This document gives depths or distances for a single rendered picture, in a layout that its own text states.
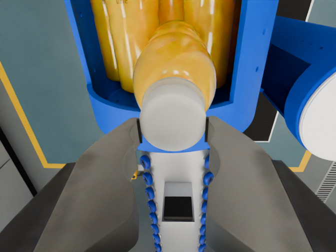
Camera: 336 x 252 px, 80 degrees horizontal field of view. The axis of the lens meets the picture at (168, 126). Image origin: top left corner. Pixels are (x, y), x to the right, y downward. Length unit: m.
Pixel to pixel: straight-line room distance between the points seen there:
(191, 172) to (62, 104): 1.36
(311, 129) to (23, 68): 1.79
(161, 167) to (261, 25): 0.56
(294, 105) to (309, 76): 0.07
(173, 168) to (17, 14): 1.44
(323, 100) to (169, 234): 0.81
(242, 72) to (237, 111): 0.05
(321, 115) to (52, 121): 1.85
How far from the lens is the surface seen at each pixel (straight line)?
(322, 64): 0.56
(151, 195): 0.75
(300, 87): 0.56
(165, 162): 0.70
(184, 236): 1.06
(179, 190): 0.74
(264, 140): 1.74
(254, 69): 0.27
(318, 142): 0.60
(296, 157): 2.20
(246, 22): 0.24
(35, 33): 1.74
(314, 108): 0.54
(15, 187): 2.47
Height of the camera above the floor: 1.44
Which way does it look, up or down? 57 degrees down
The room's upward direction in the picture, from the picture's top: 176 degrees counter-clockwise
